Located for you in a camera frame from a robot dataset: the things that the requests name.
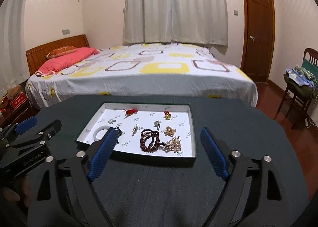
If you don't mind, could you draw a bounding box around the white jade bangle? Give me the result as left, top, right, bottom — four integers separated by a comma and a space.
93, 125, 110, 141

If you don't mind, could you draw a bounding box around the dark red bead bracelet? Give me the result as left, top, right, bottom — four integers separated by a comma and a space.
140, 128, 166, 153

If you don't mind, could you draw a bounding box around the brown teddy bear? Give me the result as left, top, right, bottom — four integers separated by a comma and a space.
7, 85, 23, 101

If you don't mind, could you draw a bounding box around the orange cushion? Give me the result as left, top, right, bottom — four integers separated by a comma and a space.
46, 46, 78, 59

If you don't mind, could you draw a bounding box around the red rose gold brooch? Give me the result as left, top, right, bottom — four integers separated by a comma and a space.
164, 111, 171, 120

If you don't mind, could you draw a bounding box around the white window curtain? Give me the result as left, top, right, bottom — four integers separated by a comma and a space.
123, 0, 228, 46

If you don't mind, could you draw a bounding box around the bed with patterned sheet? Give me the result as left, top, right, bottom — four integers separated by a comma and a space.
26, 43, 258, 108

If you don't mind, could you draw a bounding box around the dark bead tassel pendant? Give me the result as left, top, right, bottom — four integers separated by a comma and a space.
114, 124, 122, 138

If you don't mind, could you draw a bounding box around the white tray dark green rim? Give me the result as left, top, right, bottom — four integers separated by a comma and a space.
76, 102, 196, 168

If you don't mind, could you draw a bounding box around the pink pillow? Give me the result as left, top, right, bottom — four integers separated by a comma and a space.
35, 47, 99, 77

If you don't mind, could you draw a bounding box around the red gift box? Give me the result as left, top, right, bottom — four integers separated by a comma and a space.
10, 92, 27, 109

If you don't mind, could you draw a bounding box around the dark wooden nightstand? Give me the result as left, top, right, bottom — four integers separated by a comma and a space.
1, 99, 39, 128

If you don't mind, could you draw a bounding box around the wooden chair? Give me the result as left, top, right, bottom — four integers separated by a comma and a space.
277, 48, 317, 129

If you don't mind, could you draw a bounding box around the brown wooden door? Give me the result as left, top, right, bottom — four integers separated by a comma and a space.
240, 0, 275, 83

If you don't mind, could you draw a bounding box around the silver leaf brooch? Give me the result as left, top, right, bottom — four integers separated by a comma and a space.
132, 124, 138, 136

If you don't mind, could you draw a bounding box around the left hand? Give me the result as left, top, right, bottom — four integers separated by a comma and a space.
2, 176, 31, 208

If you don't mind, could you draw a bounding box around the gold pearl flower brooch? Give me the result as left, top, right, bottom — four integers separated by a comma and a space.
162, 137, 181, 153

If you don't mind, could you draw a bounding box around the wall socket above headboard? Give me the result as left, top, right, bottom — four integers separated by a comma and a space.
62, 29, 70, 35

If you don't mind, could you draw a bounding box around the small pearl flower brooch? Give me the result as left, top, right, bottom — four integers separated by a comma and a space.
108, 119, 116, 124

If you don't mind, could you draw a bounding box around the red tassel charm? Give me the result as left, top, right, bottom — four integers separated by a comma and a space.
123, 109, 138, 117

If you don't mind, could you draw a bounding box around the wooden headboard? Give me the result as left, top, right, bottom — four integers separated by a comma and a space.
25, 34, 90, 76

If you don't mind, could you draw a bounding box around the pile of clothes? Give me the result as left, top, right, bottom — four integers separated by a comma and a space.
285, 58, 317, 99

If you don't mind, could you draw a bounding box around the white side curtain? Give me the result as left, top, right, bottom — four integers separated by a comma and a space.
0, 0, 30, 96

